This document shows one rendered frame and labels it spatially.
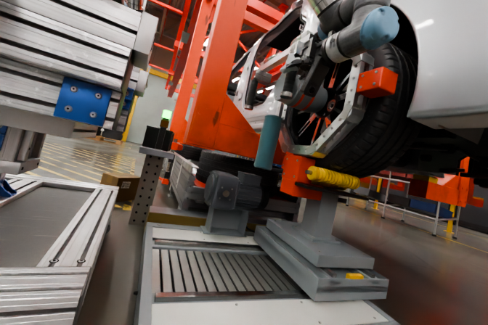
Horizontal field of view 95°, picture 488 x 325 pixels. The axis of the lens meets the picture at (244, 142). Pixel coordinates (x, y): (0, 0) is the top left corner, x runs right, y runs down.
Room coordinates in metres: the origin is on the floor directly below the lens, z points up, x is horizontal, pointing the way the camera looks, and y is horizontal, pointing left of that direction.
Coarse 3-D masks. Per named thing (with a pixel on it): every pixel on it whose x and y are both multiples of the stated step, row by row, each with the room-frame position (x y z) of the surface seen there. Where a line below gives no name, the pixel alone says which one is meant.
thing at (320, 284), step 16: (256, 240) 1.21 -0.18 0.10; (272, 240) 1.07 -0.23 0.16; (272, 256) 1.05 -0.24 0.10; (288, 256) 0.95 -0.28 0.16; (288, 272) 0.93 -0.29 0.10; (304, 272) 0.85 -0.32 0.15; (320, 272) 0.84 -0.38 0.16; (336, 272) 0.92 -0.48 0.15; (352, 272) 0.95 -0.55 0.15; (368, 272) 0.90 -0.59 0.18; (304, 288) 0.83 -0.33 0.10; (320, 288) 0.79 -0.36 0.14; (336, 288) 0.81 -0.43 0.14; (352, 288) 0.84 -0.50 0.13; (368, 288) 0.87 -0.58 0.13; (384, 288) 0.91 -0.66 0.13
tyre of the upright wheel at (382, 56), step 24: (384, 48) 0.78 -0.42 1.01; (408, 72) 0.78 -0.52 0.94; (384, 96) 0.74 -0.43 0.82; (408, 96) 0.77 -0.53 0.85; (288, 120) 1.27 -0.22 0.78; (384, 120) 0.76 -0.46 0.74; (408, 120) 0.80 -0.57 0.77; (360, 144) 0.80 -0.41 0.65; (384, 144) 0.82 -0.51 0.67; (408, 144) 0.84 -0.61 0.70; (336, 168) 0.93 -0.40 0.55; (360, 168) 0.91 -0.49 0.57; (384, 168) 0.92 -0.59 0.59
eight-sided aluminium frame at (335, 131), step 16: (352, 64) 0.79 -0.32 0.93; (368, 64) 0.77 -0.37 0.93; (352, 80) 0.78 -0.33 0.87; (352, 96) 0.76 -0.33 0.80; (288, 112) 1.24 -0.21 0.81; (352, 112) 0.76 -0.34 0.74; (288, 128) 1.21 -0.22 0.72; (336, 128) 0.80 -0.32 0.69; (352, 128) 0.81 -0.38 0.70; (288, 144) 1.07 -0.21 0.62; (320, 144) 0.87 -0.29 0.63; (336, 144) 0.87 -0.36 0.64
